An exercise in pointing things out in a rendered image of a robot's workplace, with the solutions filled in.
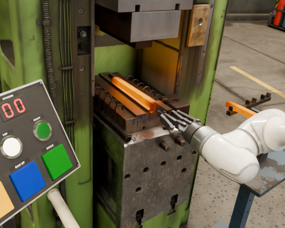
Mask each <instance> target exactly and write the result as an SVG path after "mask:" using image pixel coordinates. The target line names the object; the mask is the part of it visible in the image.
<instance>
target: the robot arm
mask: <svg viewBox="0 0 285 228"><path fill-rule="evenodd" d="M154 111H155V112H156V113H157V114H158V115H160V122H161V123H162V124H163V125H164V126H165V127H166V129H167V130H168V131H169V134H171V135H172V134H173V133H178V134H179V135H182V136H183V138H184V139H185V141H186V142H188V143H189V144H190V145H191V147H192V149H193V150H195V151H196V152H197V153H198V154H200V155H201V156H202V157H203V158H204V159H205V160H206V161H207V163H208V164H209V165H210V166H211V167H212V168H214V169H215V170H216V171H217V172H218V173H220V174H221V175H223V176H224V177H227V178H228V179H230V180H232V181H234V182H237V183H240V184H245V183H248V182H249V181H251V180H252V179H253V178H254V177H255V176H256V175H257V173H258V172H259V168H260V167H259V163H258V160H257V158H256V156H258V155H260V154H261V153H263V154H266V153H269V152H274V151H280V150H283V149H284V148H285V113H284V112H283V111H281V110H279V109H267V110H264V111H261V112H259V113H257V114H256V115H254V116H252V117H251V118H249V119H248V120H246V121H245V122H244V123H242V124H241V125H240V126H239V127H238V128H237V129H235V130H234V131H232V132H229V133H226V134H223V135H221V134H220V133H218V132H216V131H214V130H213V129H212V128H210V127H208V126H203V125H202V124H200V120H199V119H196V118H193V117H191V116H189V115H187V114H185V113H183V112H181V111H179V110H177V111H174V110H172V111H171V116H170V115H169V114H167V111H166V110H164V109H163V108H161V107H160V106H158V105H157V104H154Z"/></svg>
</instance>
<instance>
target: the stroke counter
mask: <svg viewBox="0 0 285 228"><path fill-rule="evenodd" d="M18 100H20V103H21V104H20V105H18V106H17V104H16V101H18ZM14 104H15V106H17V107H16V108H17V110H18V112H20V113H21V112H24V110H25V108H24V106H23V105H22V104H23V103H22V101H21V99H16V100H14ZM5 105H8V107H9V109H8V110H6V111H5V109H4V106H5ZM20 106H22V107H23V110H22V111H19V109H18V107H20ZM2 109H3V111H5V115H6V117H8V118H10V117H12V116H13V115H14V113H13V111H12V110H10V109H11V107H10V105H9V104H7V103H6V104H4V105H3V106H2ZM8 111H11V113H12V115H11V116H8V115H7V113H6V112H8Z"/></svg>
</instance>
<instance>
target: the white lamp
mask: <svg viewBox="0 0 285 228"><path fill-rule="evenodd" d="M3 150H4V152H5V153H6V154H7V155H9V156H15V155H17V154H18V153H19V151H20V143H19V142H18V140H16V139H15V138H8V139H7V140H6V141H5V142H4V144H3Z"/></svg>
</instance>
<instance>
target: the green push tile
mask: <svg viewBox="0 0 285 228"><path fill-rule="evenodd" d="M41 158H42V160H43V162H44V164H45V167H46V169H47V171H48V173H49V175H50V177H51V179H52V180H55V179H56V178H58V177H59V176H60V175H62V174H63V173H65V172H66V171H67V170H69V169H70V168H72V167H73V165H72V163H71V161H70V159H69V157H68V154H67V152H66V150H65V148H64V146H63V144H59V145H57V146H56V147H54V148H53V149H51V150H49V151H48V152H46V153H44V154H43V155H41Z"/></svg>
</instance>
